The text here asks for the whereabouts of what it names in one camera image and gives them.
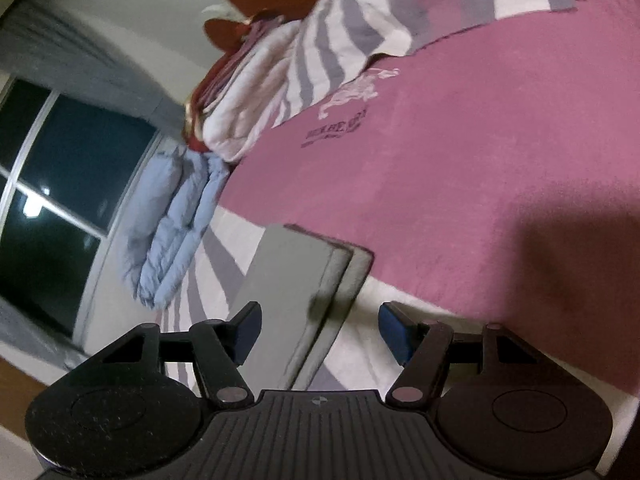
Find grey pants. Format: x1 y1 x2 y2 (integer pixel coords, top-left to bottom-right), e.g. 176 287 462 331
234 223 374 392

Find striped pillow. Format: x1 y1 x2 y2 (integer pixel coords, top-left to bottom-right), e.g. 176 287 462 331
272 0 577 127

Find striped pink bed sheet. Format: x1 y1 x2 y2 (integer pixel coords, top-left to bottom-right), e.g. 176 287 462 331
150 0 640 457

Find grey curtain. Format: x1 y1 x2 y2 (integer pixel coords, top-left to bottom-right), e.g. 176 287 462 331
0 0 187 137

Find folded blue duvet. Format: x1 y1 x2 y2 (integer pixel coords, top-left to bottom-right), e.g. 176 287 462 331
122 149 232 311

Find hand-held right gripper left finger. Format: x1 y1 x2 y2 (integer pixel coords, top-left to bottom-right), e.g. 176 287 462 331
85 301 264 407

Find folded white blanket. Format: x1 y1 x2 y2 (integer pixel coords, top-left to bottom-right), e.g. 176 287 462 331
200 20 312 162

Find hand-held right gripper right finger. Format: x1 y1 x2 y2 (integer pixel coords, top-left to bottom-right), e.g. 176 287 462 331
378 301 544 409

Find sliding glass window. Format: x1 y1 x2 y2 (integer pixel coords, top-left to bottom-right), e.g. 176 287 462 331
0 77 162 342

